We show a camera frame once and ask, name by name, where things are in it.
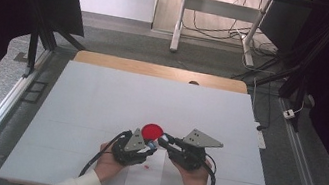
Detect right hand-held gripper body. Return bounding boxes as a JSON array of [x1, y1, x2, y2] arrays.
[[164, 124, 226, 177]]

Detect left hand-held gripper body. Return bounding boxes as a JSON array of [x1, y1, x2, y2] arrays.
[[108, 124, 160, 172]]

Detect blue stamp cap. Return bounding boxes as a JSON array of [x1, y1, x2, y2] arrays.
[[146, 139, 160, 151]]

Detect round red ink pad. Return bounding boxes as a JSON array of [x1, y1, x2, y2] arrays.
[[139, 121, 166, 144]]

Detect white paper sheet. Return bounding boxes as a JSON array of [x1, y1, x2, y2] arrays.
[[124, 143, 167, 185]]

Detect person's right hand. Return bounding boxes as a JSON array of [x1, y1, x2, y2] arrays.
[[167, 152, 214, 185]]

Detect person's left hand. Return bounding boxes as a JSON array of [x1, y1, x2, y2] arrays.
[[91, 141, 130, 185]]

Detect white table cover board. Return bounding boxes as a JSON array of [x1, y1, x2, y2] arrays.
[[0, 51, 293, 185]]

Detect wooden table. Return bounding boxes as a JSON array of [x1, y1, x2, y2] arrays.
[[72, 48, 251, 95]]

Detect white plug adapter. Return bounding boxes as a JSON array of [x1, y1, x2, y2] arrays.
[[282, 107, 296, 121]]

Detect black metal stand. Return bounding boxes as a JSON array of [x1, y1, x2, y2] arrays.
[[225, 0, 329, 138], [21, 16, 90, 87]]

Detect left hand-held gripper cable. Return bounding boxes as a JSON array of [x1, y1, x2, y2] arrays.
[[78, 123, 134, 185]]

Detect hand-held gripper cable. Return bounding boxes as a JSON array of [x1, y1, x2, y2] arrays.
[[199, 153, 221, 185], [78, 123, 134, 185]]

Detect right hand-held gripper cable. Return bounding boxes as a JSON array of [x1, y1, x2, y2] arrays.
[[199, 153, 221, 185]]

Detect loose black cables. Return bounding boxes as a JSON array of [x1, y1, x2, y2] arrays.
[[177, 0, 287, 59]]

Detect white desk frame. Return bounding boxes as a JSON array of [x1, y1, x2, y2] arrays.
[[168, 0, 274, 70]]

